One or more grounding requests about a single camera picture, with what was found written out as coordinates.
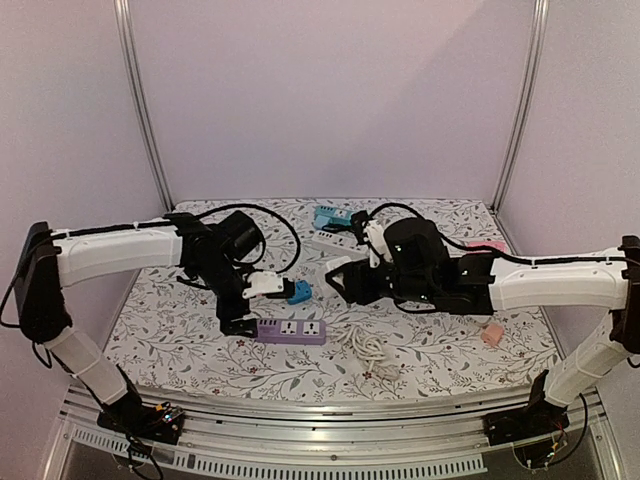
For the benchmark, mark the white tiger plug adapter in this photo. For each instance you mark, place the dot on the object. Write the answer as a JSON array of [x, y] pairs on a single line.
[[327, 267]]

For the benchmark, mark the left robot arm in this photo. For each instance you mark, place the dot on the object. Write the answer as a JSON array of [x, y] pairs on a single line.
[[212, 256]]

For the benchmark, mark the aluminium frame post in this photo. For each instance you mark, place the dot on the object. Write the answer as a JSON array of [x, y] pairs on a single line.
[[124, 22], [525, 100]]

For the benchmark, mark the aluminium front rail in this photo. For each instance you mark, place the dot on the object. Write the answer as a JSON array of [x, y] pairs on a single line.
[[428, 438]]

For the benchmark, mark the pink power strip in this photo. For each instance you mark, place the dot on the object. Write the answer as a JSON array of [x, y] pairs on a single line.
[[488, 246]]

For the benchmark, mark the left aluminium frame post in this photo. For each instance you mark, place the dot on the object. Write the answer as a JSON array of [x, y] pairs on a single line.
[[124, 22]]

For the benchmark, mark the floral table mat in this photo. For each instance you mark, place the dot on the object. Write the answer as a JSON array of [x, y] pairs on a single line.
[[167, 336]]

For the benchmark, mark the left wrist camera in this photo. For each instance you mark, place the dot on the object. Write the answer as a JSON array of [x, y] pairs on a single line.
[[269, 284]]

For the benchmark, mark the blue flat plug adapter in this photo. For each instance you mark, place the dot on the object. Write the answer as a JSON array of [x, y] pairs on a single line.
[[303, 292]]

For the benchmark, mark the teal power strip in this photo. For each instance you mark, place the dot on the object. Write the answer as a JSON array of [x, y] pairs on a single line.
[[330, 216]]

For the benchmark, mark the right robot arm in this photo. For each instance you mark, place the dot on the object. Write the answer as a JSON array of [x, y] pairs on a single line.
[[409, 261]]

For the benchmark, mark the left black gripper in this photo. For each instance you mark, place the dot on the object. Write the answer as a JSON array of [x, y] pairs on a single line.
[[236, 328]]

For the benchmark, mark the purple power strip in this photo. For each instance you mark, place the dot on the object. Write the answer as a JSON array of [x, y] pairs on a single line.
[[291, 332]]

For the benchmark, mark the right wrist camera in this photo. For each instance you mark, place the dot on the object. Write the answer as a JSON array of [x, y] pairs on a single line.
[[370, 232]]

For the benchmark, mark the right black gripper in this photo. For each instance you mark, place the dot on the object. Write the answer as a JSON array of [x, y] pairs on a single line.
[[364, 279]]

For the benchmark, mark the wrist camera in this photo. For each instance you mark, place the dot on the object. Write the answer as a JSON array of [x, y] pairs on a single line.
[[370, 232], [269, 284]]

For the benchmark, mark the white power strip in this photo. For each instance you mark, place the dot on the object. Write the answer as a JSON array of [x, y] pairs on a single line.
[[338, 244]]

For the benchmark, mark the right aluminium frame post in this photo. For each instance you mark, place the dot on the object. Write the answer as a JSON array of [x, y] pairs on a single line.
[[525, 100]]

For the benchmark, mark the salmon small cube adapter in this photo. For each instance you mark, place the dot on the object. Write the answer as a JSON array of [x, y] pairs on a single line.
[[492, 334]]

